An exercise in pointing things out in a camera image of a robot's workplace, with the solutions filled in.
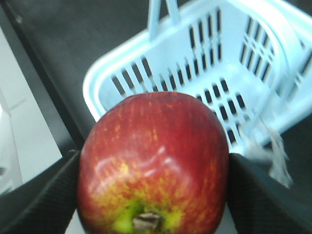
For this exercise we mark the dark red apple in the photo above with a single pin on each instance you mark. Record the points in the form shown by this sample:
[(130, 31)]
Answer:
[(156, 163)]

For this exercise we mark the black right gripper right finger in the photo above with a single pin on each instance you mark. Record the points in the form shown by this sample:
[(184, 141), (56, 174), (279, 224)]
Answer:
[(260, 205)]

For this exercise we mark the light blue plastic basket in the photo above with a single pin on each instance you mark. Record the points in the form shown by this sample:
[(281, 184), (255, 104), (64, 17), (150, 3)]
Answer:
[(250, 61)]

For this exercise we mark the black wooden fruit display stand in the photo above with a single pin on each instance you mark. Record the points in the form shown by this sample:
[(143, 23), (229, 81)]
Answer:
[(64, 38)]

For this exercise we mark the clear plastic strip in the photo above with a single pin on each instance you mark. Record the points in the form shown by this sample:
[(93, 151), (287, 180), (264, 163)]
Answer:
[(275, 155)]

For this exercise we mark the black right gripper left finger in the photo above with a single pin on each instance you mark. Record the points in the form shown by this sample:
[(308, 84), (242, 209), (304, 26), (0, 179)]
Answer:
[(46, 203)]

